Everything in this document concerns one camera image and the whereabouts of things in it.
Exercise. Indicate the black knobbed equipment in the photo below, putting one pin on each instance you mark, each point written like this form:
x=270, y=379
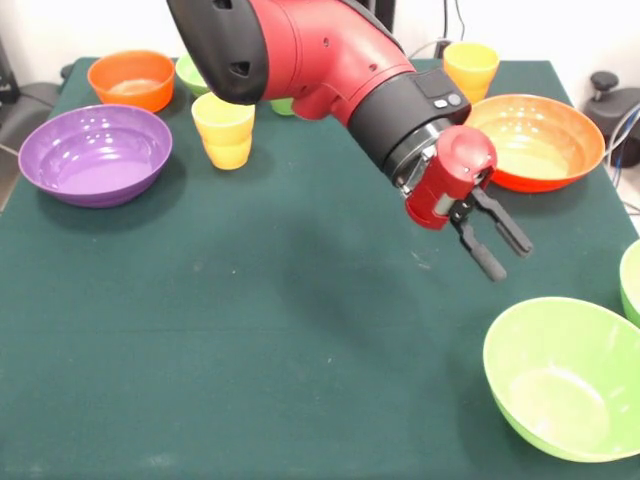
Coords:
x=615, y=115

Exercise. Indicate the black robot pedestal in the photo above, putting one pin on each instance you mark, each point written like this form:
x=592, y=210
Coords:
x=382, y=15

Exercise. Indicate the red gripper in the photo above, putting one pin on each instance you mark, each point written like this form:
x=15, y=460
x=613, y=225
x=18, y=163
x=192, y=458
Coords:
x=450, y=175

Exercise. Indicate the dark green table cloth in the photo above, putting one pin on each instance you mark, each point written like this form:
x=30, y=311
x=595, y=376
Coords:
x=250, y=325

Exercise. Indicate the black power plug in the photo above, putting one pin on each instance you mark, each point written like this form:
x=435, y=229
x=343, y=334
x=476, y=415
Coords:
x=442, y=48

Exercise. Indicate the large green plastic bowl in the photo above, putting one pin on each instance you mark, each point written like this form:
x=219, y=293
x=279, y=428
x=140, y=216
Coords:
x=631, y=285
x=555, y=380

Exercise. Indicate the large orange plastic bowl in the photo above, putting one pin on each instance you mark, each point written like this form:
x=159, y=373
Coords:
x=545, y=145

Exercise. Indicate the yellow plastic cup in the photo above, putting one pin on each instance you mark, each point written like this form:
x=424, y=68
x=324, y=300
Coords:
x=470, y=65
x=225, y=140

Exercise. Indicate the purple plastic bowl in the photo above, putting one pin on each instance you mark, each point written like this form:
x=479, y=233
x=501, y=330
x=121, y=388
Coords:
x=95, y=165

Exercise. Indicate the small green plastic bowl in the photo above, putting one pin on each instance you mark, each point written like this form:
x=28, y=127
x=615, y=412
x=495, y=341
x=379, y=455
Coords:
x=189, y=75

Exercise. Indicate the small orange plastic bowl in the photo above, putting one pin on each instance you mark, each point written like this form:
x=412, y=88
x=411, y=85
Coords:
x=132, y=75

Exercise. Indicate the green plastic cup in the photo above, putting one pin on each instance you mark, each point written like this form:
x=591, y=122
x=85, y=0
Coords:
x=282, y=106

